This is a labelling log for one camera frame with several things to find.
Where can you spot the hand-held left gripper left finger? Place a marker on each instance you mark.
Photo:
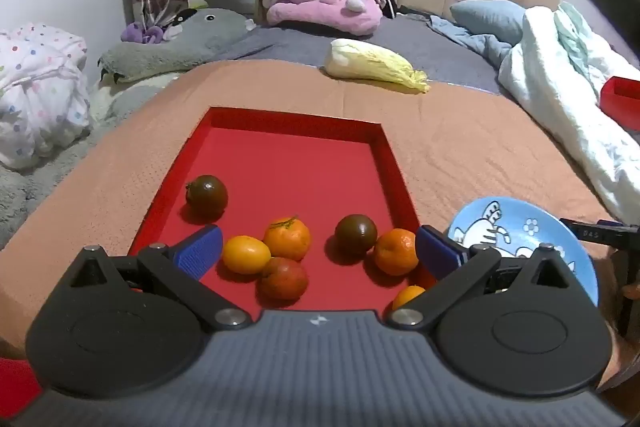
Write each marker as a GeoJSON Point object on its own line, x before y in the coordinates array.
{"type": "Point", "coordinates": [200, 251]}

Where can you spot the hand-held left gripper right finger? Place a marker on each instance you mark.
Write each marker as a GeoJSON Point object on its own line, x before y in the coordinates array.
{"type": "Point", "coordinates": [434, 252]}

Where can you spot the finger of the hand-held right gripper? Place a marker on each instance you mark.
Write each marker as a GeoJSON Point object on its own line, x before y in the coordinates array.
{"type": "Point", "coordinates": [600, 233]}

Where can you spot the orange mandarin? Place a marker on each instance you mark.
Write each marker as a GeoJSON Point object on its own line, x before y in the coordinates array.
{"type": "Point", "coordinates": [396, 253]}

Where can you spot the yellow orange citrus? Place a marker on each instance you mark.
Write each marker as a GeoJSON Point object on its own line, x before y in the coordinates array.
{"type": "Point", "coordinates": [245, 254]}

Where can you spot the small orange kumquat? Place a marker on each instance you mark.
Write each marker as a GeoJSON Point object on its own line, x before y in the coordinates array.
{"type": "Point", "coordinates": [407, 298]}

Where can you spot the dark brown tomato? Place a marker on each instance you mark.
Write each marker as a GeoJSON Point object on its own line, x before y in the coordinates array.
{"type": "Point", "coordinates": [206, 194]}
{"type": "Point", "coordinates": [355, 234]}

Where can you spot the blue cartoon plate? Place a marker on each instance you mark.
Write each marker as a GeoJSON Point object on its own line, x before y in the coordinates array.
{"type": "Point", "coordinates": [530, 227]}

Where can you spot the mandarin with green stem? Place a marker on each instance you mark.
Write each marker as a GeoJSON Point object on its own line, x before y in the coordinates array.
{"type": "Point", "coordinates": [287, 239]}

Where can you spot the red tomato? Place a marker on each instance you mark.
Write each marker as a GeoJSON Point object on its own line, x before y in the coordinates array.
{"type": "Point", "coordinates": [282, 284]}

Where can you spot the red tray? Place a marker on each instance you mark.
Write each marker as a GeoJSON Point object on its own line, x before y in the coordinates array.
{"type": "Point", "coordinates": [300, 167]}

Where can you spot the person's right hand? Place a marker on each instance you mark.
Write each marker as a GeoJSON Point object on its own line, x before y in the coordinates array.
{"type": "Point", "coordinates": [632, 291]}

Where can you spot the orange dotted blanket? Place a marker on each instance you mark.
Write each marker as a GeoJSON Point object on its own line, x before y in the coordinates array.
{"type": "Point", "coordinates": [500, 147]}

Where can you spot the red box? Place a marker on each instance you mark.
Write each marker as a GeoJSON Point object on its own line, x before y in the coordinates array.
{"type": "Point", "coordinates": [620, 99]}

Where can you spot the white duvet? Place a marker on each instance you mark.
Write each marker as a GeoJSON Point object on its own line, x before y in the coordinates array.
{"type": "Point", "coordinates": [565, 87]}

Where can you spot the grey fuzzy blanket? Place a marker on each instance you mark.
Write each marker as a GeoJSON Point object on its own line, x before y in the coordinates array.
{"type": "Point", "coordinates": [30, 199]}

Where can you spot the napa cabbage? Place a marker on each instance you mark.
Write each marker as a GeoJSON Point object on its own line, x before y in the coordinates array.
{"type": "Point", "coordinates": [372, 66]}

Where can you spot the light blue blanket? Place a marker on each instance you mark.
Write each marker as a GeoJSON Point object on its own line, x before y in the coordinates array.
{"type": "Point", "coordinates": [472, 42]}

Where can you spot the grey plush toy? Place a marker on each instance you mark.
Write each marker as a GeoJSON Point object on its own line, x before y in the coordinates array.
{"type": "Point", "coordinates": [210, 34]}

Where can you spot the polka dot white blanket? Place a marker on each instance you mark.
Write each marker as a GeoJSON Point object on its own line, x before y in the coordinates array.
{"type": "Point", "coordinates": [40, 97]}

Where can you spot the purple plush toy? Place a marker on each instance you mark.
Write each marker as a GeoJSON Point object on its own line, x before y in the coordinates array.
{"type": "Point", "coordinates": [142, 33]}

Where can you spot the red cloth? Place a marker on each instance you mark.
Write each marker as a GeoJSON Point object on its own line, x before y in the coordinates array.
{"type": "Point", "coordinates": [15, 384]}

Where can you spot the grey bed sheet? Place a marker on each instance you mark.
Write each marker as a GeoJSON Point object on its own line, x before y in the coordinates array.
{"type": "Point", "coordinates": [300, 44]}

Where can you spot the black white plush toy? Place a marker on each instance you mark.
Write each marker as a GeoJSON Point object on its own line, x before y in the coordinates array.
{"type": "Point", "coordinates": [177, 21]}

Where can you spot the blue pillow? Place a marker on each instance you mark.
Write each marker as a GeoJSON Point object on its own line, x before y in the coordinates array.
{"type": "Point", "coordinates": [492, 19]}

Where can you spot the green plush toy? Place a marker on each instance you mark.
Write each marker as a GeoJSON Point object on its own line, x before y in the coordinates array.
{"type": "Point", "coordinates": [197, 2]}

